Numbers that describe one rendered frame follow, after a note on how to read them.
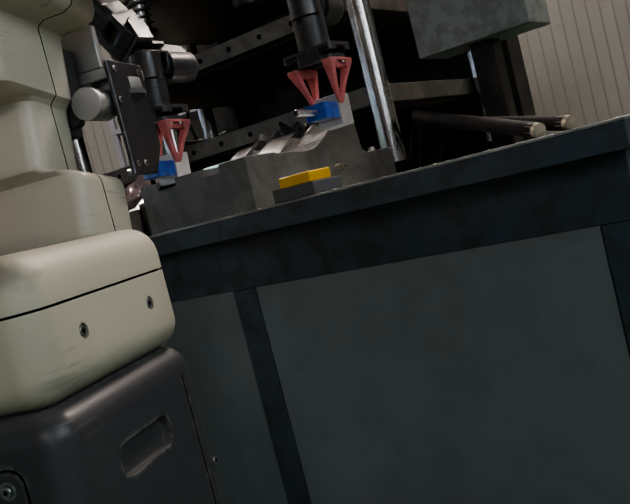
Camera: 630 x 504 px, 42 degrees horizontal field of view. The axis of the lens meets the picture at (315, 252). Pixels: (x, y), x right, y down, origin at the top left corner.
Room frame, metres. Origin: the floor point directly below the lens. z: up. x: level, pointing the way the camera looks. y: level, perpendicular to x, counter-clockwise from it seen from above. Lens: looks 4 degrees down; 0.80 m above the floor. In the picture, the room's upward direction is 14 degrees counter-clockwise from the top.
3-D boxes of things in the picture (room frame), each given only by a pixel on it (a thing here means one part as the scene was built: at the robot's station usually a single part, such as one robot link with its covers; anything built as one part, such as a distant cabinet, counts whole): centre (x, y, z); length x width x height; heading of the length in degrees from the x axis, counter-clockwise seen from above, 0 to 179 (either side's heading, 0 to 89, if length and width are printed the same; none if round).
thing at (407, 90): (2.77, -0.02, 1.01); 1.10 x 0.74 x 0.05; 54
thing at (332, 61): (1.43, -0.10, 0.99); 0.07 x 0.07 x 0.09; 54
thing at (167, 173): (1.48, 0.24, 0.91); 0.13 x 0.05 x 0.05; 144
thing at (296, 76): (1.45, -0.07, 0.99); 0.07 x 0.07 x 0.09; 54
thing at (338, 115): (1.41, -0.06, 0.93); 0.13 x 0.05 x 0.05; 144
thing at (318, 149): (1.67, 0.04, 0.87); 0.50 x 0.26 x 0.14; 144
